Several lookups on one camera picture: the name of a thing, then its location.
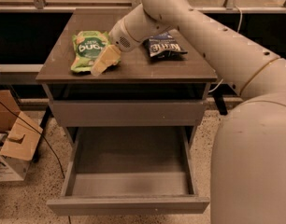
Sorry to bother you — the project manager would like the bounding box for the dark grey drawer cabinet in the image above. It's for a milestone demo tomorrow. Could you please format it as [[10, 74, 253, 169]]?
[[36, 9, 216, 141]]

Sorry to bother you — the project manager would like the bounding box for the open middle drawer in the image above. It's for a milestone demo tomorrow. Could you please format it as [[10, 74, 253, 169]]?
[[47, 127, 209, 216]]

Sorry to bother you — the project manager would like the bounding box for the black floor cable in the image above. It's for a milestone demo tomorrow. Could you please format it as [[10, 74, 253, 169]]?
[[0, 95, 65, 179]]

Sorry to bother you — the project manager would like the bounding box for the white wall cable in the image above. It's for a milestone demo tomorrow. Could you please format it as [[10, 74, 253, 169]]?
[[207, 7, 244, 94]]

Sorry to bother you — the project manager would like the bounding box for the blue kettle chip bag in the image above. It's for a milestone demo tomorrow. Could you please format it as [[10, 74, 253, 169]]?
[[143, 32, 188, 59]]

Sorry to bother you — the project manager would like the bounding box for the green rice chip bag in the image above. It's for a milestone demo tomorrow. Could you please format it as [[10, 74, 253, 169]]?
[[71, 31, 112, 73]]

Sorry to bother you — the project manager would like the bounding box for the open cardboard box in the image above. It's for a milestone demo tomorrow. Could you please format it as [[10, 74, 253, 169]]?
[[0, 90, 42, 182]]

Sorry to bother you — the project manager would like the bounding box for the closed top drawer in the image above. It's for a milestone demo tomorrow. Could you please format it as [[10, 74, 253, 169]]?
[[50, 101, 205, 127]]

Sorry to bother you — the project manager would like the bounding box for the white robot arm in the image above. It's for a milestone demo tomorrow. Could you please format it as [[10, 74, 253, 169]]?
[[109, 0, 286, 224]]

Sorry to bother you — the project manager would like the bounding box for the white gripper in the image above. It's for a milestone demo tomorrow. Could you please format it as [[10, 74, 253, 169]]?
[[91, 18, 142, 76]]

